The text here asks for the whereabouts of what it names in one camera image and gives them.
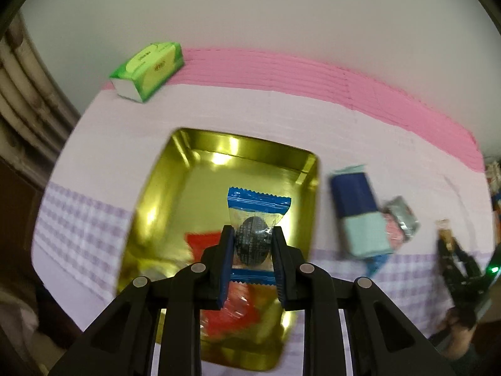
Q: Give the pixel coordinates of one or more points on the operator hand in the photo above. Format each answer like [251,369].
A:
[455,332]

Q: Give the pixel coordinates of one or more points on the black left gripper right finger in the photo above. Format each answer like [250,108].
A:
[350,327]

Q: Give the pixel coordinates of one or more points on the clear fried twist snack bag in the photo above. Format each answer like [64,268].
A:
[445,234]

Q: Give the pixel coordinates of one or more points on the beige patterned curtain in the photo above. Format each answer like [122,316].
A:
[36,119]

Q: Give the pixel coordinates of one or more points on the navy and mint snack packet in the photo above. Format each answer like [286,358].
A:
[362,225]

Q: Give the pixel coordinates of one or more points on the blue clear candy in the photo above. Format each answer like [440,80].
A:
[253,215]

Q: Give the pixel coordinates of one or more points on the cluttered items at right edge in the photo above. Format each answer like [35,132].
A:
[493,175]

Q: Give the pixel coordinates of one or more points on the green tissue pack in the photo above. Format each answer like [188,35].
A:
[145,72]

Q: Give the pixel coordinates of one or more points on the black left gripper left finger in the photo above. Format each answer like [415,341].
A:
[121,340]

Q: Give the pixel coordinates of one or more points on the pink wrapped candy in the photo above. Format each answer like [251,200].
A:
[394,233]

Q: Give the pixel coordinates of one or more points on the grey sesame cake block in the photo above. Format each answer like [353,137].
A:
[404,216]

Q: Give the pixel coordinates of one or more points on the pink purple checked tablecloth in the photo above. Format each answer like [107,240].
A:
[343,118]

